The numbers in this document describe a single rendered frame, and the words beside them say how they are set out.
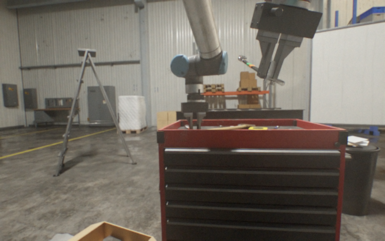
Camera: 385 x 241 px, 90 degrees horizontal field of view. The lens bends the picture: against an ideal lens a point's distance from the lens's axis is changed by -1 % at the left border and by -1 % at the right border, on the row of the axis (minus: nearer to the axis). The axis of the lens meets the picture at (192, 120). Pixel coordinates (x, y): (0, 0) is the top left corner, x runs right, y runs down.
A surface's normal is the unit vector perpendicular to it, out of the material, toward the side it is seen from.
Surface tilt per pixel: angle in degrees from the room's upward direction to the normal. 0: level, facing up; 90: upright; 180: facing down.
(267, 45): 114
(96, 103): 90
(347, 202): 94
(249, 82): 90
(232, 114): 90
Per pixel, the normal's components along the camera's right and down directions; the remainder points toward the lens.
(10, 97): 0.99, 0.00
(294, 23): 0.09, 0.48
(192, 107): 0.26, 0.08
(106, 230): -0.40, 0.09
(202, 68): -0.35, 0.52
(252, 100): -0.15, 0.09
